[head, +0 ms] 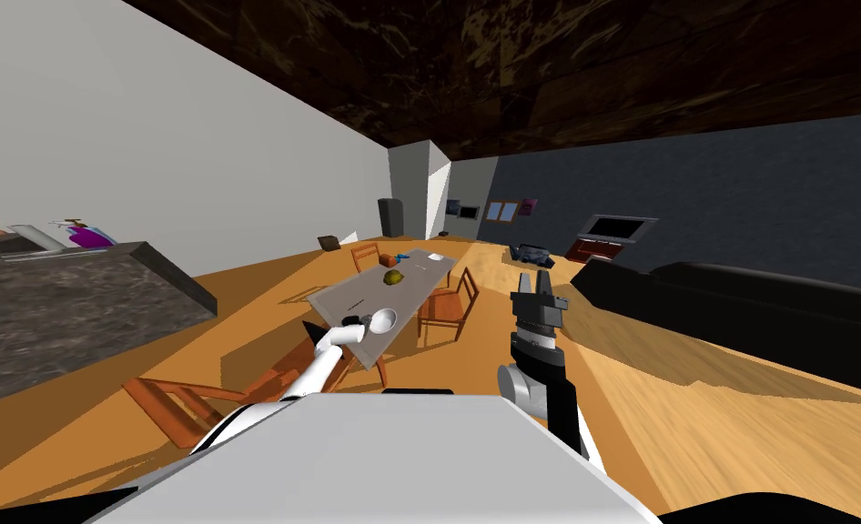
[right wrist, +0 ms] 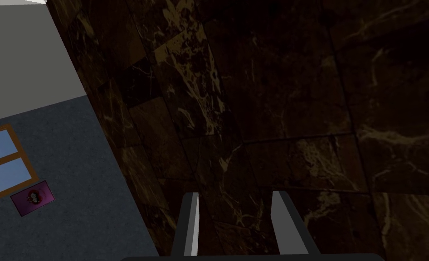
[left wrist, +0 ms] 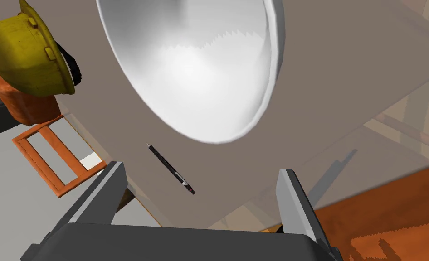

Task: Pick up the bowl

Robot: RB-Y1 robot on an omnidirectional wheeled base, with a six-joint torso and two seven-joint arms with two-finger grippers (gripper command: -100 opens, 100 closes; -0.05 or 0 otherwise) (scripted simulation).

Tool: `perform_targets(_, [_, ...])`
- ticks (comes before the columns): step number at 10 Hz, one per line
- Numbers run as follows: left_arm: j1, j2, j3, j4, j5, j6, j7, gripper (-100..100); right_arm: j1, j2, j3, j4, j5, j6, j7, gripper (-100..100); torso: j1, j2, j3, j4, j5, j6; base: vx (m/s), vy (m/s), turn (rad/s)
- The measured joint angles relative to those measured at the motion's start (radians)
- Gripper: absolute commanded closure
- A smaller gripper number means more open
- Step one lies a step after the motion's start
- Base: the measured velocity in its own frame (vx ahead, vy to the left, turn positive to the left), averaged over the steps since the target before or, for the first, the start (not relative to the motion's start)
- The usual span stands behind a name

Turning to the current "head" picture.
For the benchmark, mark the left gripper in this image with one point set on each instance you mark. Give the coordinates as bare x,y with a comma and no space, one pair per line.
355,321

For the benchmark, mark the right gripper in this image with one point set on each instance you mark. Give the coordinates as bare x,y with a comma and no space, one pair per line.
538,311

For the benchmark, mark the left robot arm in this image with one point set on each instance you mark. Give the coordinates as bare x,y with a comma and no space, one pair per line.
318,371

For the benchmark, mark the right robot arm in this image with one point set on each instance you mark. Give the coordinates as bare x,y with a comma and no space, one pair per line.
547,378

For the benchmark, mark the white bowl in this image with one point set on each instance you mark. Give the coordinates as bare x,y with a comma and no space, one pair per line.
384,320

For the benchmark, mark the black low armchair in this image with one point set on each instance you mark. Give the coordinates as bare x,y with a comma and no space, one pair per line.
532,255

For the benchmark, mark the grey dining table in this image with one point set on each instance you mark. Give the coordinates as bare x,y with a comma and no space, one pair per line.
401,298

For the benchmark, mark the olive round bread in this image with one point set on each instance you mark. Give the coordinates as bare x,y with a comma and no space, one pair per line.
393,277

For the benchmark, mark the orange wooden chair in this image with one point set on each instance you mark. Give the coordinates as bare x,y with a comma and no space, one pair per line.
446,304
270,382
365,256

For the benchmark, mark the pale blue window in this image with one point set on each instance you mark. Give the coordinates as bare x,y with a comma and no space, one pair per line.
503,211

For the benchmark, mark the brown small box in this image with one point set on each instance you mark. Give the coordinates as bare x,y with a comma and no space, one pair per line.
329,243

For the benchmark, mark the television on red stand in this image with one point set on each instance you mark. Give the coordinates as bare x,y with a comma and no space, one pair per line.
609,234

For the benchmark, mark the black tall bin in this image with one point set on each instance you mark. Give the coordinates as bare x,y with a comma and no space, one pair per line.
391,218

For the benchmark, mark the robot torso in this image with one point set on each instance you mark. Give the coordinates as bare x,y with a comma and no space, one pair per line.
372,466

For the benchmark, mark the black sofa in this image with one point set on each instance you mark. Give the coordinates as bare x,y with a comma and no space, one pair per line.
751,313

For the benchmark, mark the dark stone kitchen counter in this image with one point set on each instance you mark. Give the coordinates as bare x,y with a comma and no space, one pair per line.
74,313

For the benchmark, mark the pink wall picture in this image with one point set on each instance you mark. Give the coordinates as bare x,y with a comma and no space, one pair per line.
528,207

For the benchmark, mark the dark wall picture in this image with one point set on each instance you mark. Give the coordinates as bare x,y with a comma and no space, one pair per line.
468,212

